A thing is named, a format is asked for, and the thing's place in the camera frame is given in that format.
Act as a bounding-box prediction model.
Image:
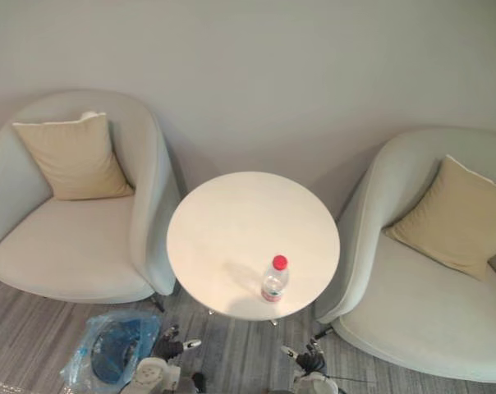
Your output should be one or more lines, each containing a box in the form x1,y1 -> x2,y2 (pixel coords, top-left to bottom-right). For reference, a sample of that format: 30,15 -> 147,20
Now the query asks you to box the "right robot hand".
280,337 -> 327,373

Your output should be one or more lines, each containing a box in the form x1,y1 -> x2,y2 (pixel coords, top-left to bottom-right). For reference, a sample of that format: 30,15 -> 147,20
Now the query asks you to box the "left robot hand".
154,324 -> 203,360

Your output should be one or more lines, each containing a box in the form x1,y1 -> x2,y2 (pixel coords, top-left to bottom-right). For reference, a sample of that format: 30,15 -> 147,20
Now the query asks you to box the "small bin with blue bag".
59,309 -> 165,394

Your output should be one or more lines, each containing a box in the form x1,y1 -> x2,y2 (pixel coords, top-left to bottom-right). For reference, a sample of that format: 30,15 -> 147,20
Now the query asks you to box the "round white tea table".
166,172 -> 342,328

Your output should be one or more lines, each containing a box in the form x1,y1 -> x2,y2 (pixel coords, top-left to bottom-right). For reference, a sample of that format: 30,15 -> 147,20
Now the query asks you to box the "clear bottle with red cap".
260,254 -> 291,304

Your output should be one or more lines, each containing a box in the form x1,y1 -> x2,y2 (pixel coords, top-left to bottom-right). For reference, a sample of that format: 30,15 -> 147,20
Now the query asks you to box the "pale grey tub armchair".
315,127 -> 496,385
0,89 -> 182,313

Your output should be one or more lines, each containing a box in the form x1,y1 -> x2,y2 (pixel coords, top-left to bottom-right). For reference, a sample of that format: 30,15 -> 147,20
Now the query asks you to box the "cream square cushion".
384,154 -> 496,282
11,111 -> 135,202

